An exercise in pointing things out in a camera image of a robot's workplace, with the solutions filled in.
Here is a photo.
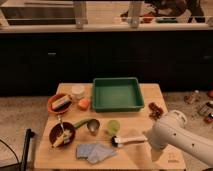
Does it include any black cable left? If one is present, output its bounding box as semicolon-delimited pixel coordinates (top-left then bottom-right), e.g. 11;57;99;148
0;138;22;171

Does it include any dark red bowl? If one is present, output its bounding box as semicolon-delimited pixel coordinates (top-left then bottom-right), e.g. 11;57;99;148
49;122;76;147

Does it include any yellow corn toy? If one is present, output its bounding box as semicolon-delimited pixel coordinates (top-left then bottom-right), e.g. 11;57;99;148
52;135;64;148

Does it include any green plastic tray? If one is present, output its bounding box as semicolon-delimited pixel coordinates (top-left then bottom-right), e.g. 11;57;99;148
92;77;144;112

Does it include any black stand post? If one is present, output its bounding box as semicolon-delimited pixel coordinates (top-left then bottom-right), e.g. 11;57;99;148
20;129;35;171

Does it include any white handled dish brush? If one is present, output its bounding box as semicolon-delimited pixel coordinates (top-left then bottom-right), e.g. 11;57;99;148
111;135;147;147

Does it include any blue grey cloth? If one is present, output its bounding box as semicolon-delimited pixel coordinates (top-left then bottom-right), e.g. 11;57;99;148
76;143;116;164

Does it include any white round lidded container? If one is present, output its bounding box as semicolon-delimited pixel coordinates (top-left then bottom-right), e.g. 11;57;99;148
71;84;85;100

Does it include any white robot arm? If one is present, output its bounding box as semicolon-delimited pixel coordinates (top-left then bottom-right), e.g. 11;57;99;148
146;110;213;167

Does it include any brown white sponge block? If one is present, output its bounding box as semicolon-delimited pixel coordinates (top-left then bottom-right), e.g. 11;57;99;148
51;95;71;110

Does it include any green plastic cup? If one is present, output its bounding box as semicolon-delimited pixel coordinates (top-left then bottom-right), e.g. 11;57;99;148
107;120;120;136

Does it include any orange sponge block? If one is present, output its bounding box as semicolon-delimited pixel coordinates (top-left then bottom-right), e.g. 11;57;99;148
78;98;90;110

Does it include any green handled metal scoop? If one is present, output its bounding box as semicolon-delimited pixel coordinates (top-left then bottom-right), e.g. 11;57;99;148
74;118;100;135

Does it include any brown toy grapes cluster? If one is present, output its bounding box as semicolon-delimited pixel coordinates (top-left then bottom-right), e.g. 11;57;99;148
149;102;164;120

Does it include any metal spoon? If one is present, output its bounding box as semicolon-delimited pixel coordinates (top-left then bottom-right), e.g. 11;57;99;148
57;115;65;134

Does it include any orange bowl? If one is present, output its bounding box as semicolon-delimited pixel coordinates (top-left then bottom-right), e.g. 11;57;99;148
47;93;72;115

